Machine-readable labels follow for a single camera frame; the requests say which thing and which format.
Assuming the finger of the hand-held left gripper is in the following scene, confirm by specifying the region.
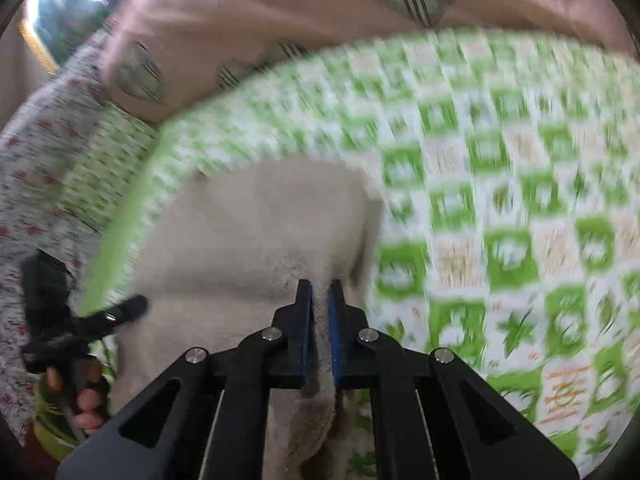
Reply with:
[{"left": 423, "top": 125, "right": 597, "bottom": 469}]
[{"left": 75, "top": 294, "right": 149, "bottom": 337}]

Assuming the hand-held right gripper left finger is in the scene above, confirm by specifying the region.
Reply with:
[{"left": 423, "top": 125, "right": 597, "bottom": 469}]
[{"left": 55, "top": 279, "right": 315, "bottom": 480}]

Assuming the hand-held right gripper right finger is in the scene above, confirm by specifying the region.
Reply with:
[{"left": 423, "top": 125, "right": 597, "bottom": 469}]
[{"left": 327, "top": 279, "right": 581, "bottom": 480}]

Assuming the beige knitted sweater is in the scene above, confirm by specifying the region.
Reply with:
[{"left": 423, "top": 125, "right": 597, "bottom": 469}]
[{"left": 112, "top": 157, "right": 386, "bottom": 480}]

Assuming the person's left hand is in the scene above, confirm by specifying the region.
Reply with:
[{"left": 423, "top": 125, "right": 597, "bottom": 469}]
[{"left": 46, "top": 357, "right": 110, "bottom": 432}]

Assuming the floral blanket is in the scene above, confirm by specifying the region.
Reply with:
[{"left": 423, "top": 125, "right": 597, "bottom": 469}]
[{"left": 0, "top": 30, "right": 121, "bottom": 441}]

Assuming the green checkered pillow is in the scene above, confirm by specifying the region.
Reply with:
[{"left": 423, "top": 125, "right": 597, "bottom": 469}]
[{"left": 57, "top": 107, "right": 161, "bottom": 231}]

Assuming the green checkered bedsheet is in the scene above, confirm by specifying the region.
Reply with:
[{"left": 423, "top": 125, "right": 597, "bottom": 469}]
[{"left": 75, "top": 27, "right": 640, "bottom": 480}]

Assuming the gold framed picture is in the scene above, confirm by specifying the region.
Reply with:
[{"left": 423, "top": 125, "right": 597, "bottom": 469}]
[{"left": 22, "top": 0, "right": 146, "bottom": 76}]

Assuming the pink heart-print quilt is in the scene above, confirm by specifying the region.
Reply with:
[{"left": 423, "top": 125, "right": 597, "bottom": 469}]
[{"left": 97, "top": 0, "right": 631, "bottom": 123}]

